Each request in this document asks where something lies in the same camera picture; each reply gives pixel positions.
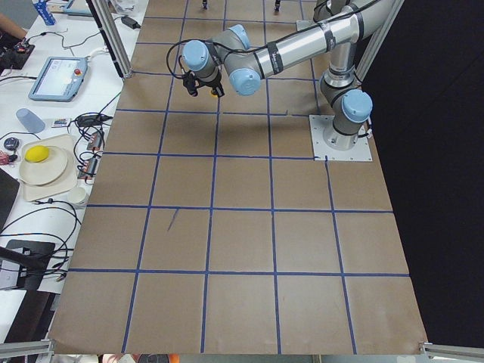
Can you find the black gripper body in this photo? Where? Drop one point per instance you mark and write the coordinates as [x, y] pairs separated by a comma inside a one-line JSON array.
[[215, 83]]

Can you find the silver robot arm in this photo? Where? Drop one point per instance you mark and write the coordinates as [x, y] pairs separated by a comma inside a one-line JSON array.
[[337, 28]]

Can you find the black power adapter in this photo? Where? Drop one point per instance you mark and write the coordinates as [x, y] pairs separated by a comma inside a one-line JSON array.
[[130, 22]]

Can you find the blue teach pendant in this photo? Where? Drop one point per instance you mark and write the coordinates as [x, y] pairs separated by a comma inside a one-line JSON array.
[[59, 79]]

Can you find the white paper cup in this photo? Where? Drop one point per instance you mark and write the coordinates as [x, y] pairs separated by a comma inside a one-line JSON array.
[[78, 197]]

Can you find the translucent blue plastic cup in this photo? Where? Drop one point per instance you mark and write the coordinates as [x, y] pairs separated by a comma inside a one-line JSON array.
[[30, 121]]

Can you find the beige round plate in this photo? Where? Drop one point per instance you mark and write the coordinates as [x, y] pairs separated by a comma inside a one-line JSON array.
[[46, 171]]

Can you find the beige rectangular tray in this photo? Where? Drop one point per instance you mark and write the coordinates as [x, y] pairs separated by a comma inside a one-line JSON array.
[[67, 180]]

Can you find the yellow lemon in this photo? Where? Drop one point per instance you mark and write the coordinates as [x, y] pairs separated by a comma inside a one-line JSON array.
[[37, 154]]

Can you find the black round puck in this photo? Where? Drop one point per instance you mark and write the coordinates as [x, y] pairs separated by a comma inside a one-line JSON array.
[[11, 143]]

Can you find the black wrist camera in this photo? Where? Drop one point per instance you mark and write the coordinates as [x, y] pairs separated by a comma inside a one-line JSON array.
[[189, 81]]

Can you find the aluminium frame post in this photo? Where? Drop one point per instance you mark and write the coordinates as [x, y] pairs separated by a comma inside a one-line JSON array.
[[106, 25]]

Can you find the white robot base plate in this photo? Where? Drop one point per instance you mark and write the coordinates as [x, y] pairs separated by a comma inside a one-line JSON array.
[[329, 145]]

